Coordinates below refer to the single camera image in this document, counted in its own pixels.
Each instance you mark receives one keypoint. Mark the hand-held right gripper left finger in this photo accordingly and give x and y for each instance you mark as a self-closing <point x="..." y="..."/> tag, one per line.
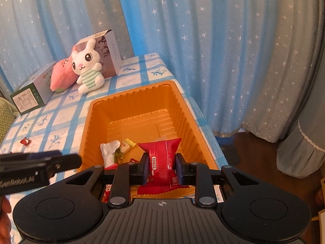
<point x="143" y="170"/>

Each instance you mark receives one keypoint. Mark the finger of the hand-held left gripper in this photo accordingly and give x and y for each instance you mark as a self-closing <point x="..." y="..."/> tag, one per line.
<point x="67" y="162"/>
<point x="38" y="155"/>

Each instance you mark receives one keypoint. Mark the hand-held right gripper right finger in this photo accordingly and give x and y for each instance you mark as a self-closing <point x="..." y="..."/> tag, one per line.
<point x="179" y="170"/>

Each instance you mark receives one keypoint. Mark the large red snack packet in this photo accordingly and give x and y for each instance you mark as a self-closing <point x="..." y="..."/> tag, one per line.
<point x="161" y="157"/>

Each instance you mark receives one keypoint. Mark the small green-brown candy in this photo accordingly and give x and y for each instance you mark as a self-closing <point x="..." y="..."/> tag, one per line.
<point x="118" y="155"/>

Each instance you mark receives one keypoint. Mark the yellow candy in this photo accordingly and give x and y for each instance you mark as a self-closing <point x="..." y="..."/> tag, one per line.
<point x="127" y="144"/>

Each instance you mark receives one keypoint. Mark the orange plastic tray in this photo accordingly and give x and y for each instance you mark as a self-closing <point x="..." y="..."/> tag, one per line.
<point x="142" y="106"/>

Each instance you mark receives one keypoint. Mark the person's left hand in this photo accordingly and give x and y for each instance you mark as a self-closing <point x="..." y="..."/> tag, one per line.
<point x="5" y="211"/>

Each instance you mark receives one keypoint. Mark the shiny red foil candy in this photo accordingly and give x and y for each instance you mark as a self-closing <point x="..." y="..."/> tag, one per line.
<point x="132" y="161"/>

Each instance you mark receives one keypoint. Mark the small red candy packet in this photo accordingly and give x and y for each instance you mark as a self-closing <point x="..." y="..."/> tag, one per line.
<point x="25" y="141"/>

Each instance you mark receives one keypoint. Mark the white snack packet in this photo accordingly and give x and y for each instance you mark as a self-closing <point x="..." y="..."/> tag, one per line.
<point x="109" y="152"/>

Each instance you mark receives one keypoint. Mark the green zigzag cushion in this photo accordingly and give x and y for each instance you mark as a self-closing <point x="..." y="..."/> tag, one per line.
<point x="6" y="122"/>

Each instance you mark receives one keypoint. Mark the green cardboard box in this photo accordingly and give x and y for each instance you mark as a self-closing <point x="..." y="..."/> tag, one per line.
<point x="33" y="94"/>

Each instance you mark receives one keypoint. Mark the light green sofa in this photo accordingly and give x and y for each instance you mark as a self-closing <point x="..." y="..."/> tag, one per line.
<point x="3" y="101"/>

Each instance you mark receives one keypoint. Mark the pink plush toy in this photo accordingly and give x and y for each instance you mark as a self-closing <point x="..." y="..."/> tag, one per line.
<point x="61" y="76"/>

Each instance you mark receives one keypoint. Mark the white rabbit plush toy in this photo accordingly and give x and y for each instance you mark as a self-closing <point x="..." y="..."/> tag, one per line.
<point x="87" y="68"/>

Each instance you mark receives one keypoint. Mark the grey printed cardboard box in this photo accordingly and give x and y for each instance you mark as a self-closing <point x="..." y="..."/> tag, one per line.
<point x="110" y="53"/>

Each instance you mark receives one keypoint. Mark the pale blue lace-trimmed cover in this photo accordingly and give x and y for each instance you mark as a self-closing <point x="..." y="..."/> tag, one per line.
<point x="302" y="152"/>

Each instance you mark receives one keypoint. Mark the blue star-print curtain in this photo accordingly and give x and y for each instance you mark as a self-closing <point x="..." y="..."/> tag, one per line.
<point x="228" y="56"/>

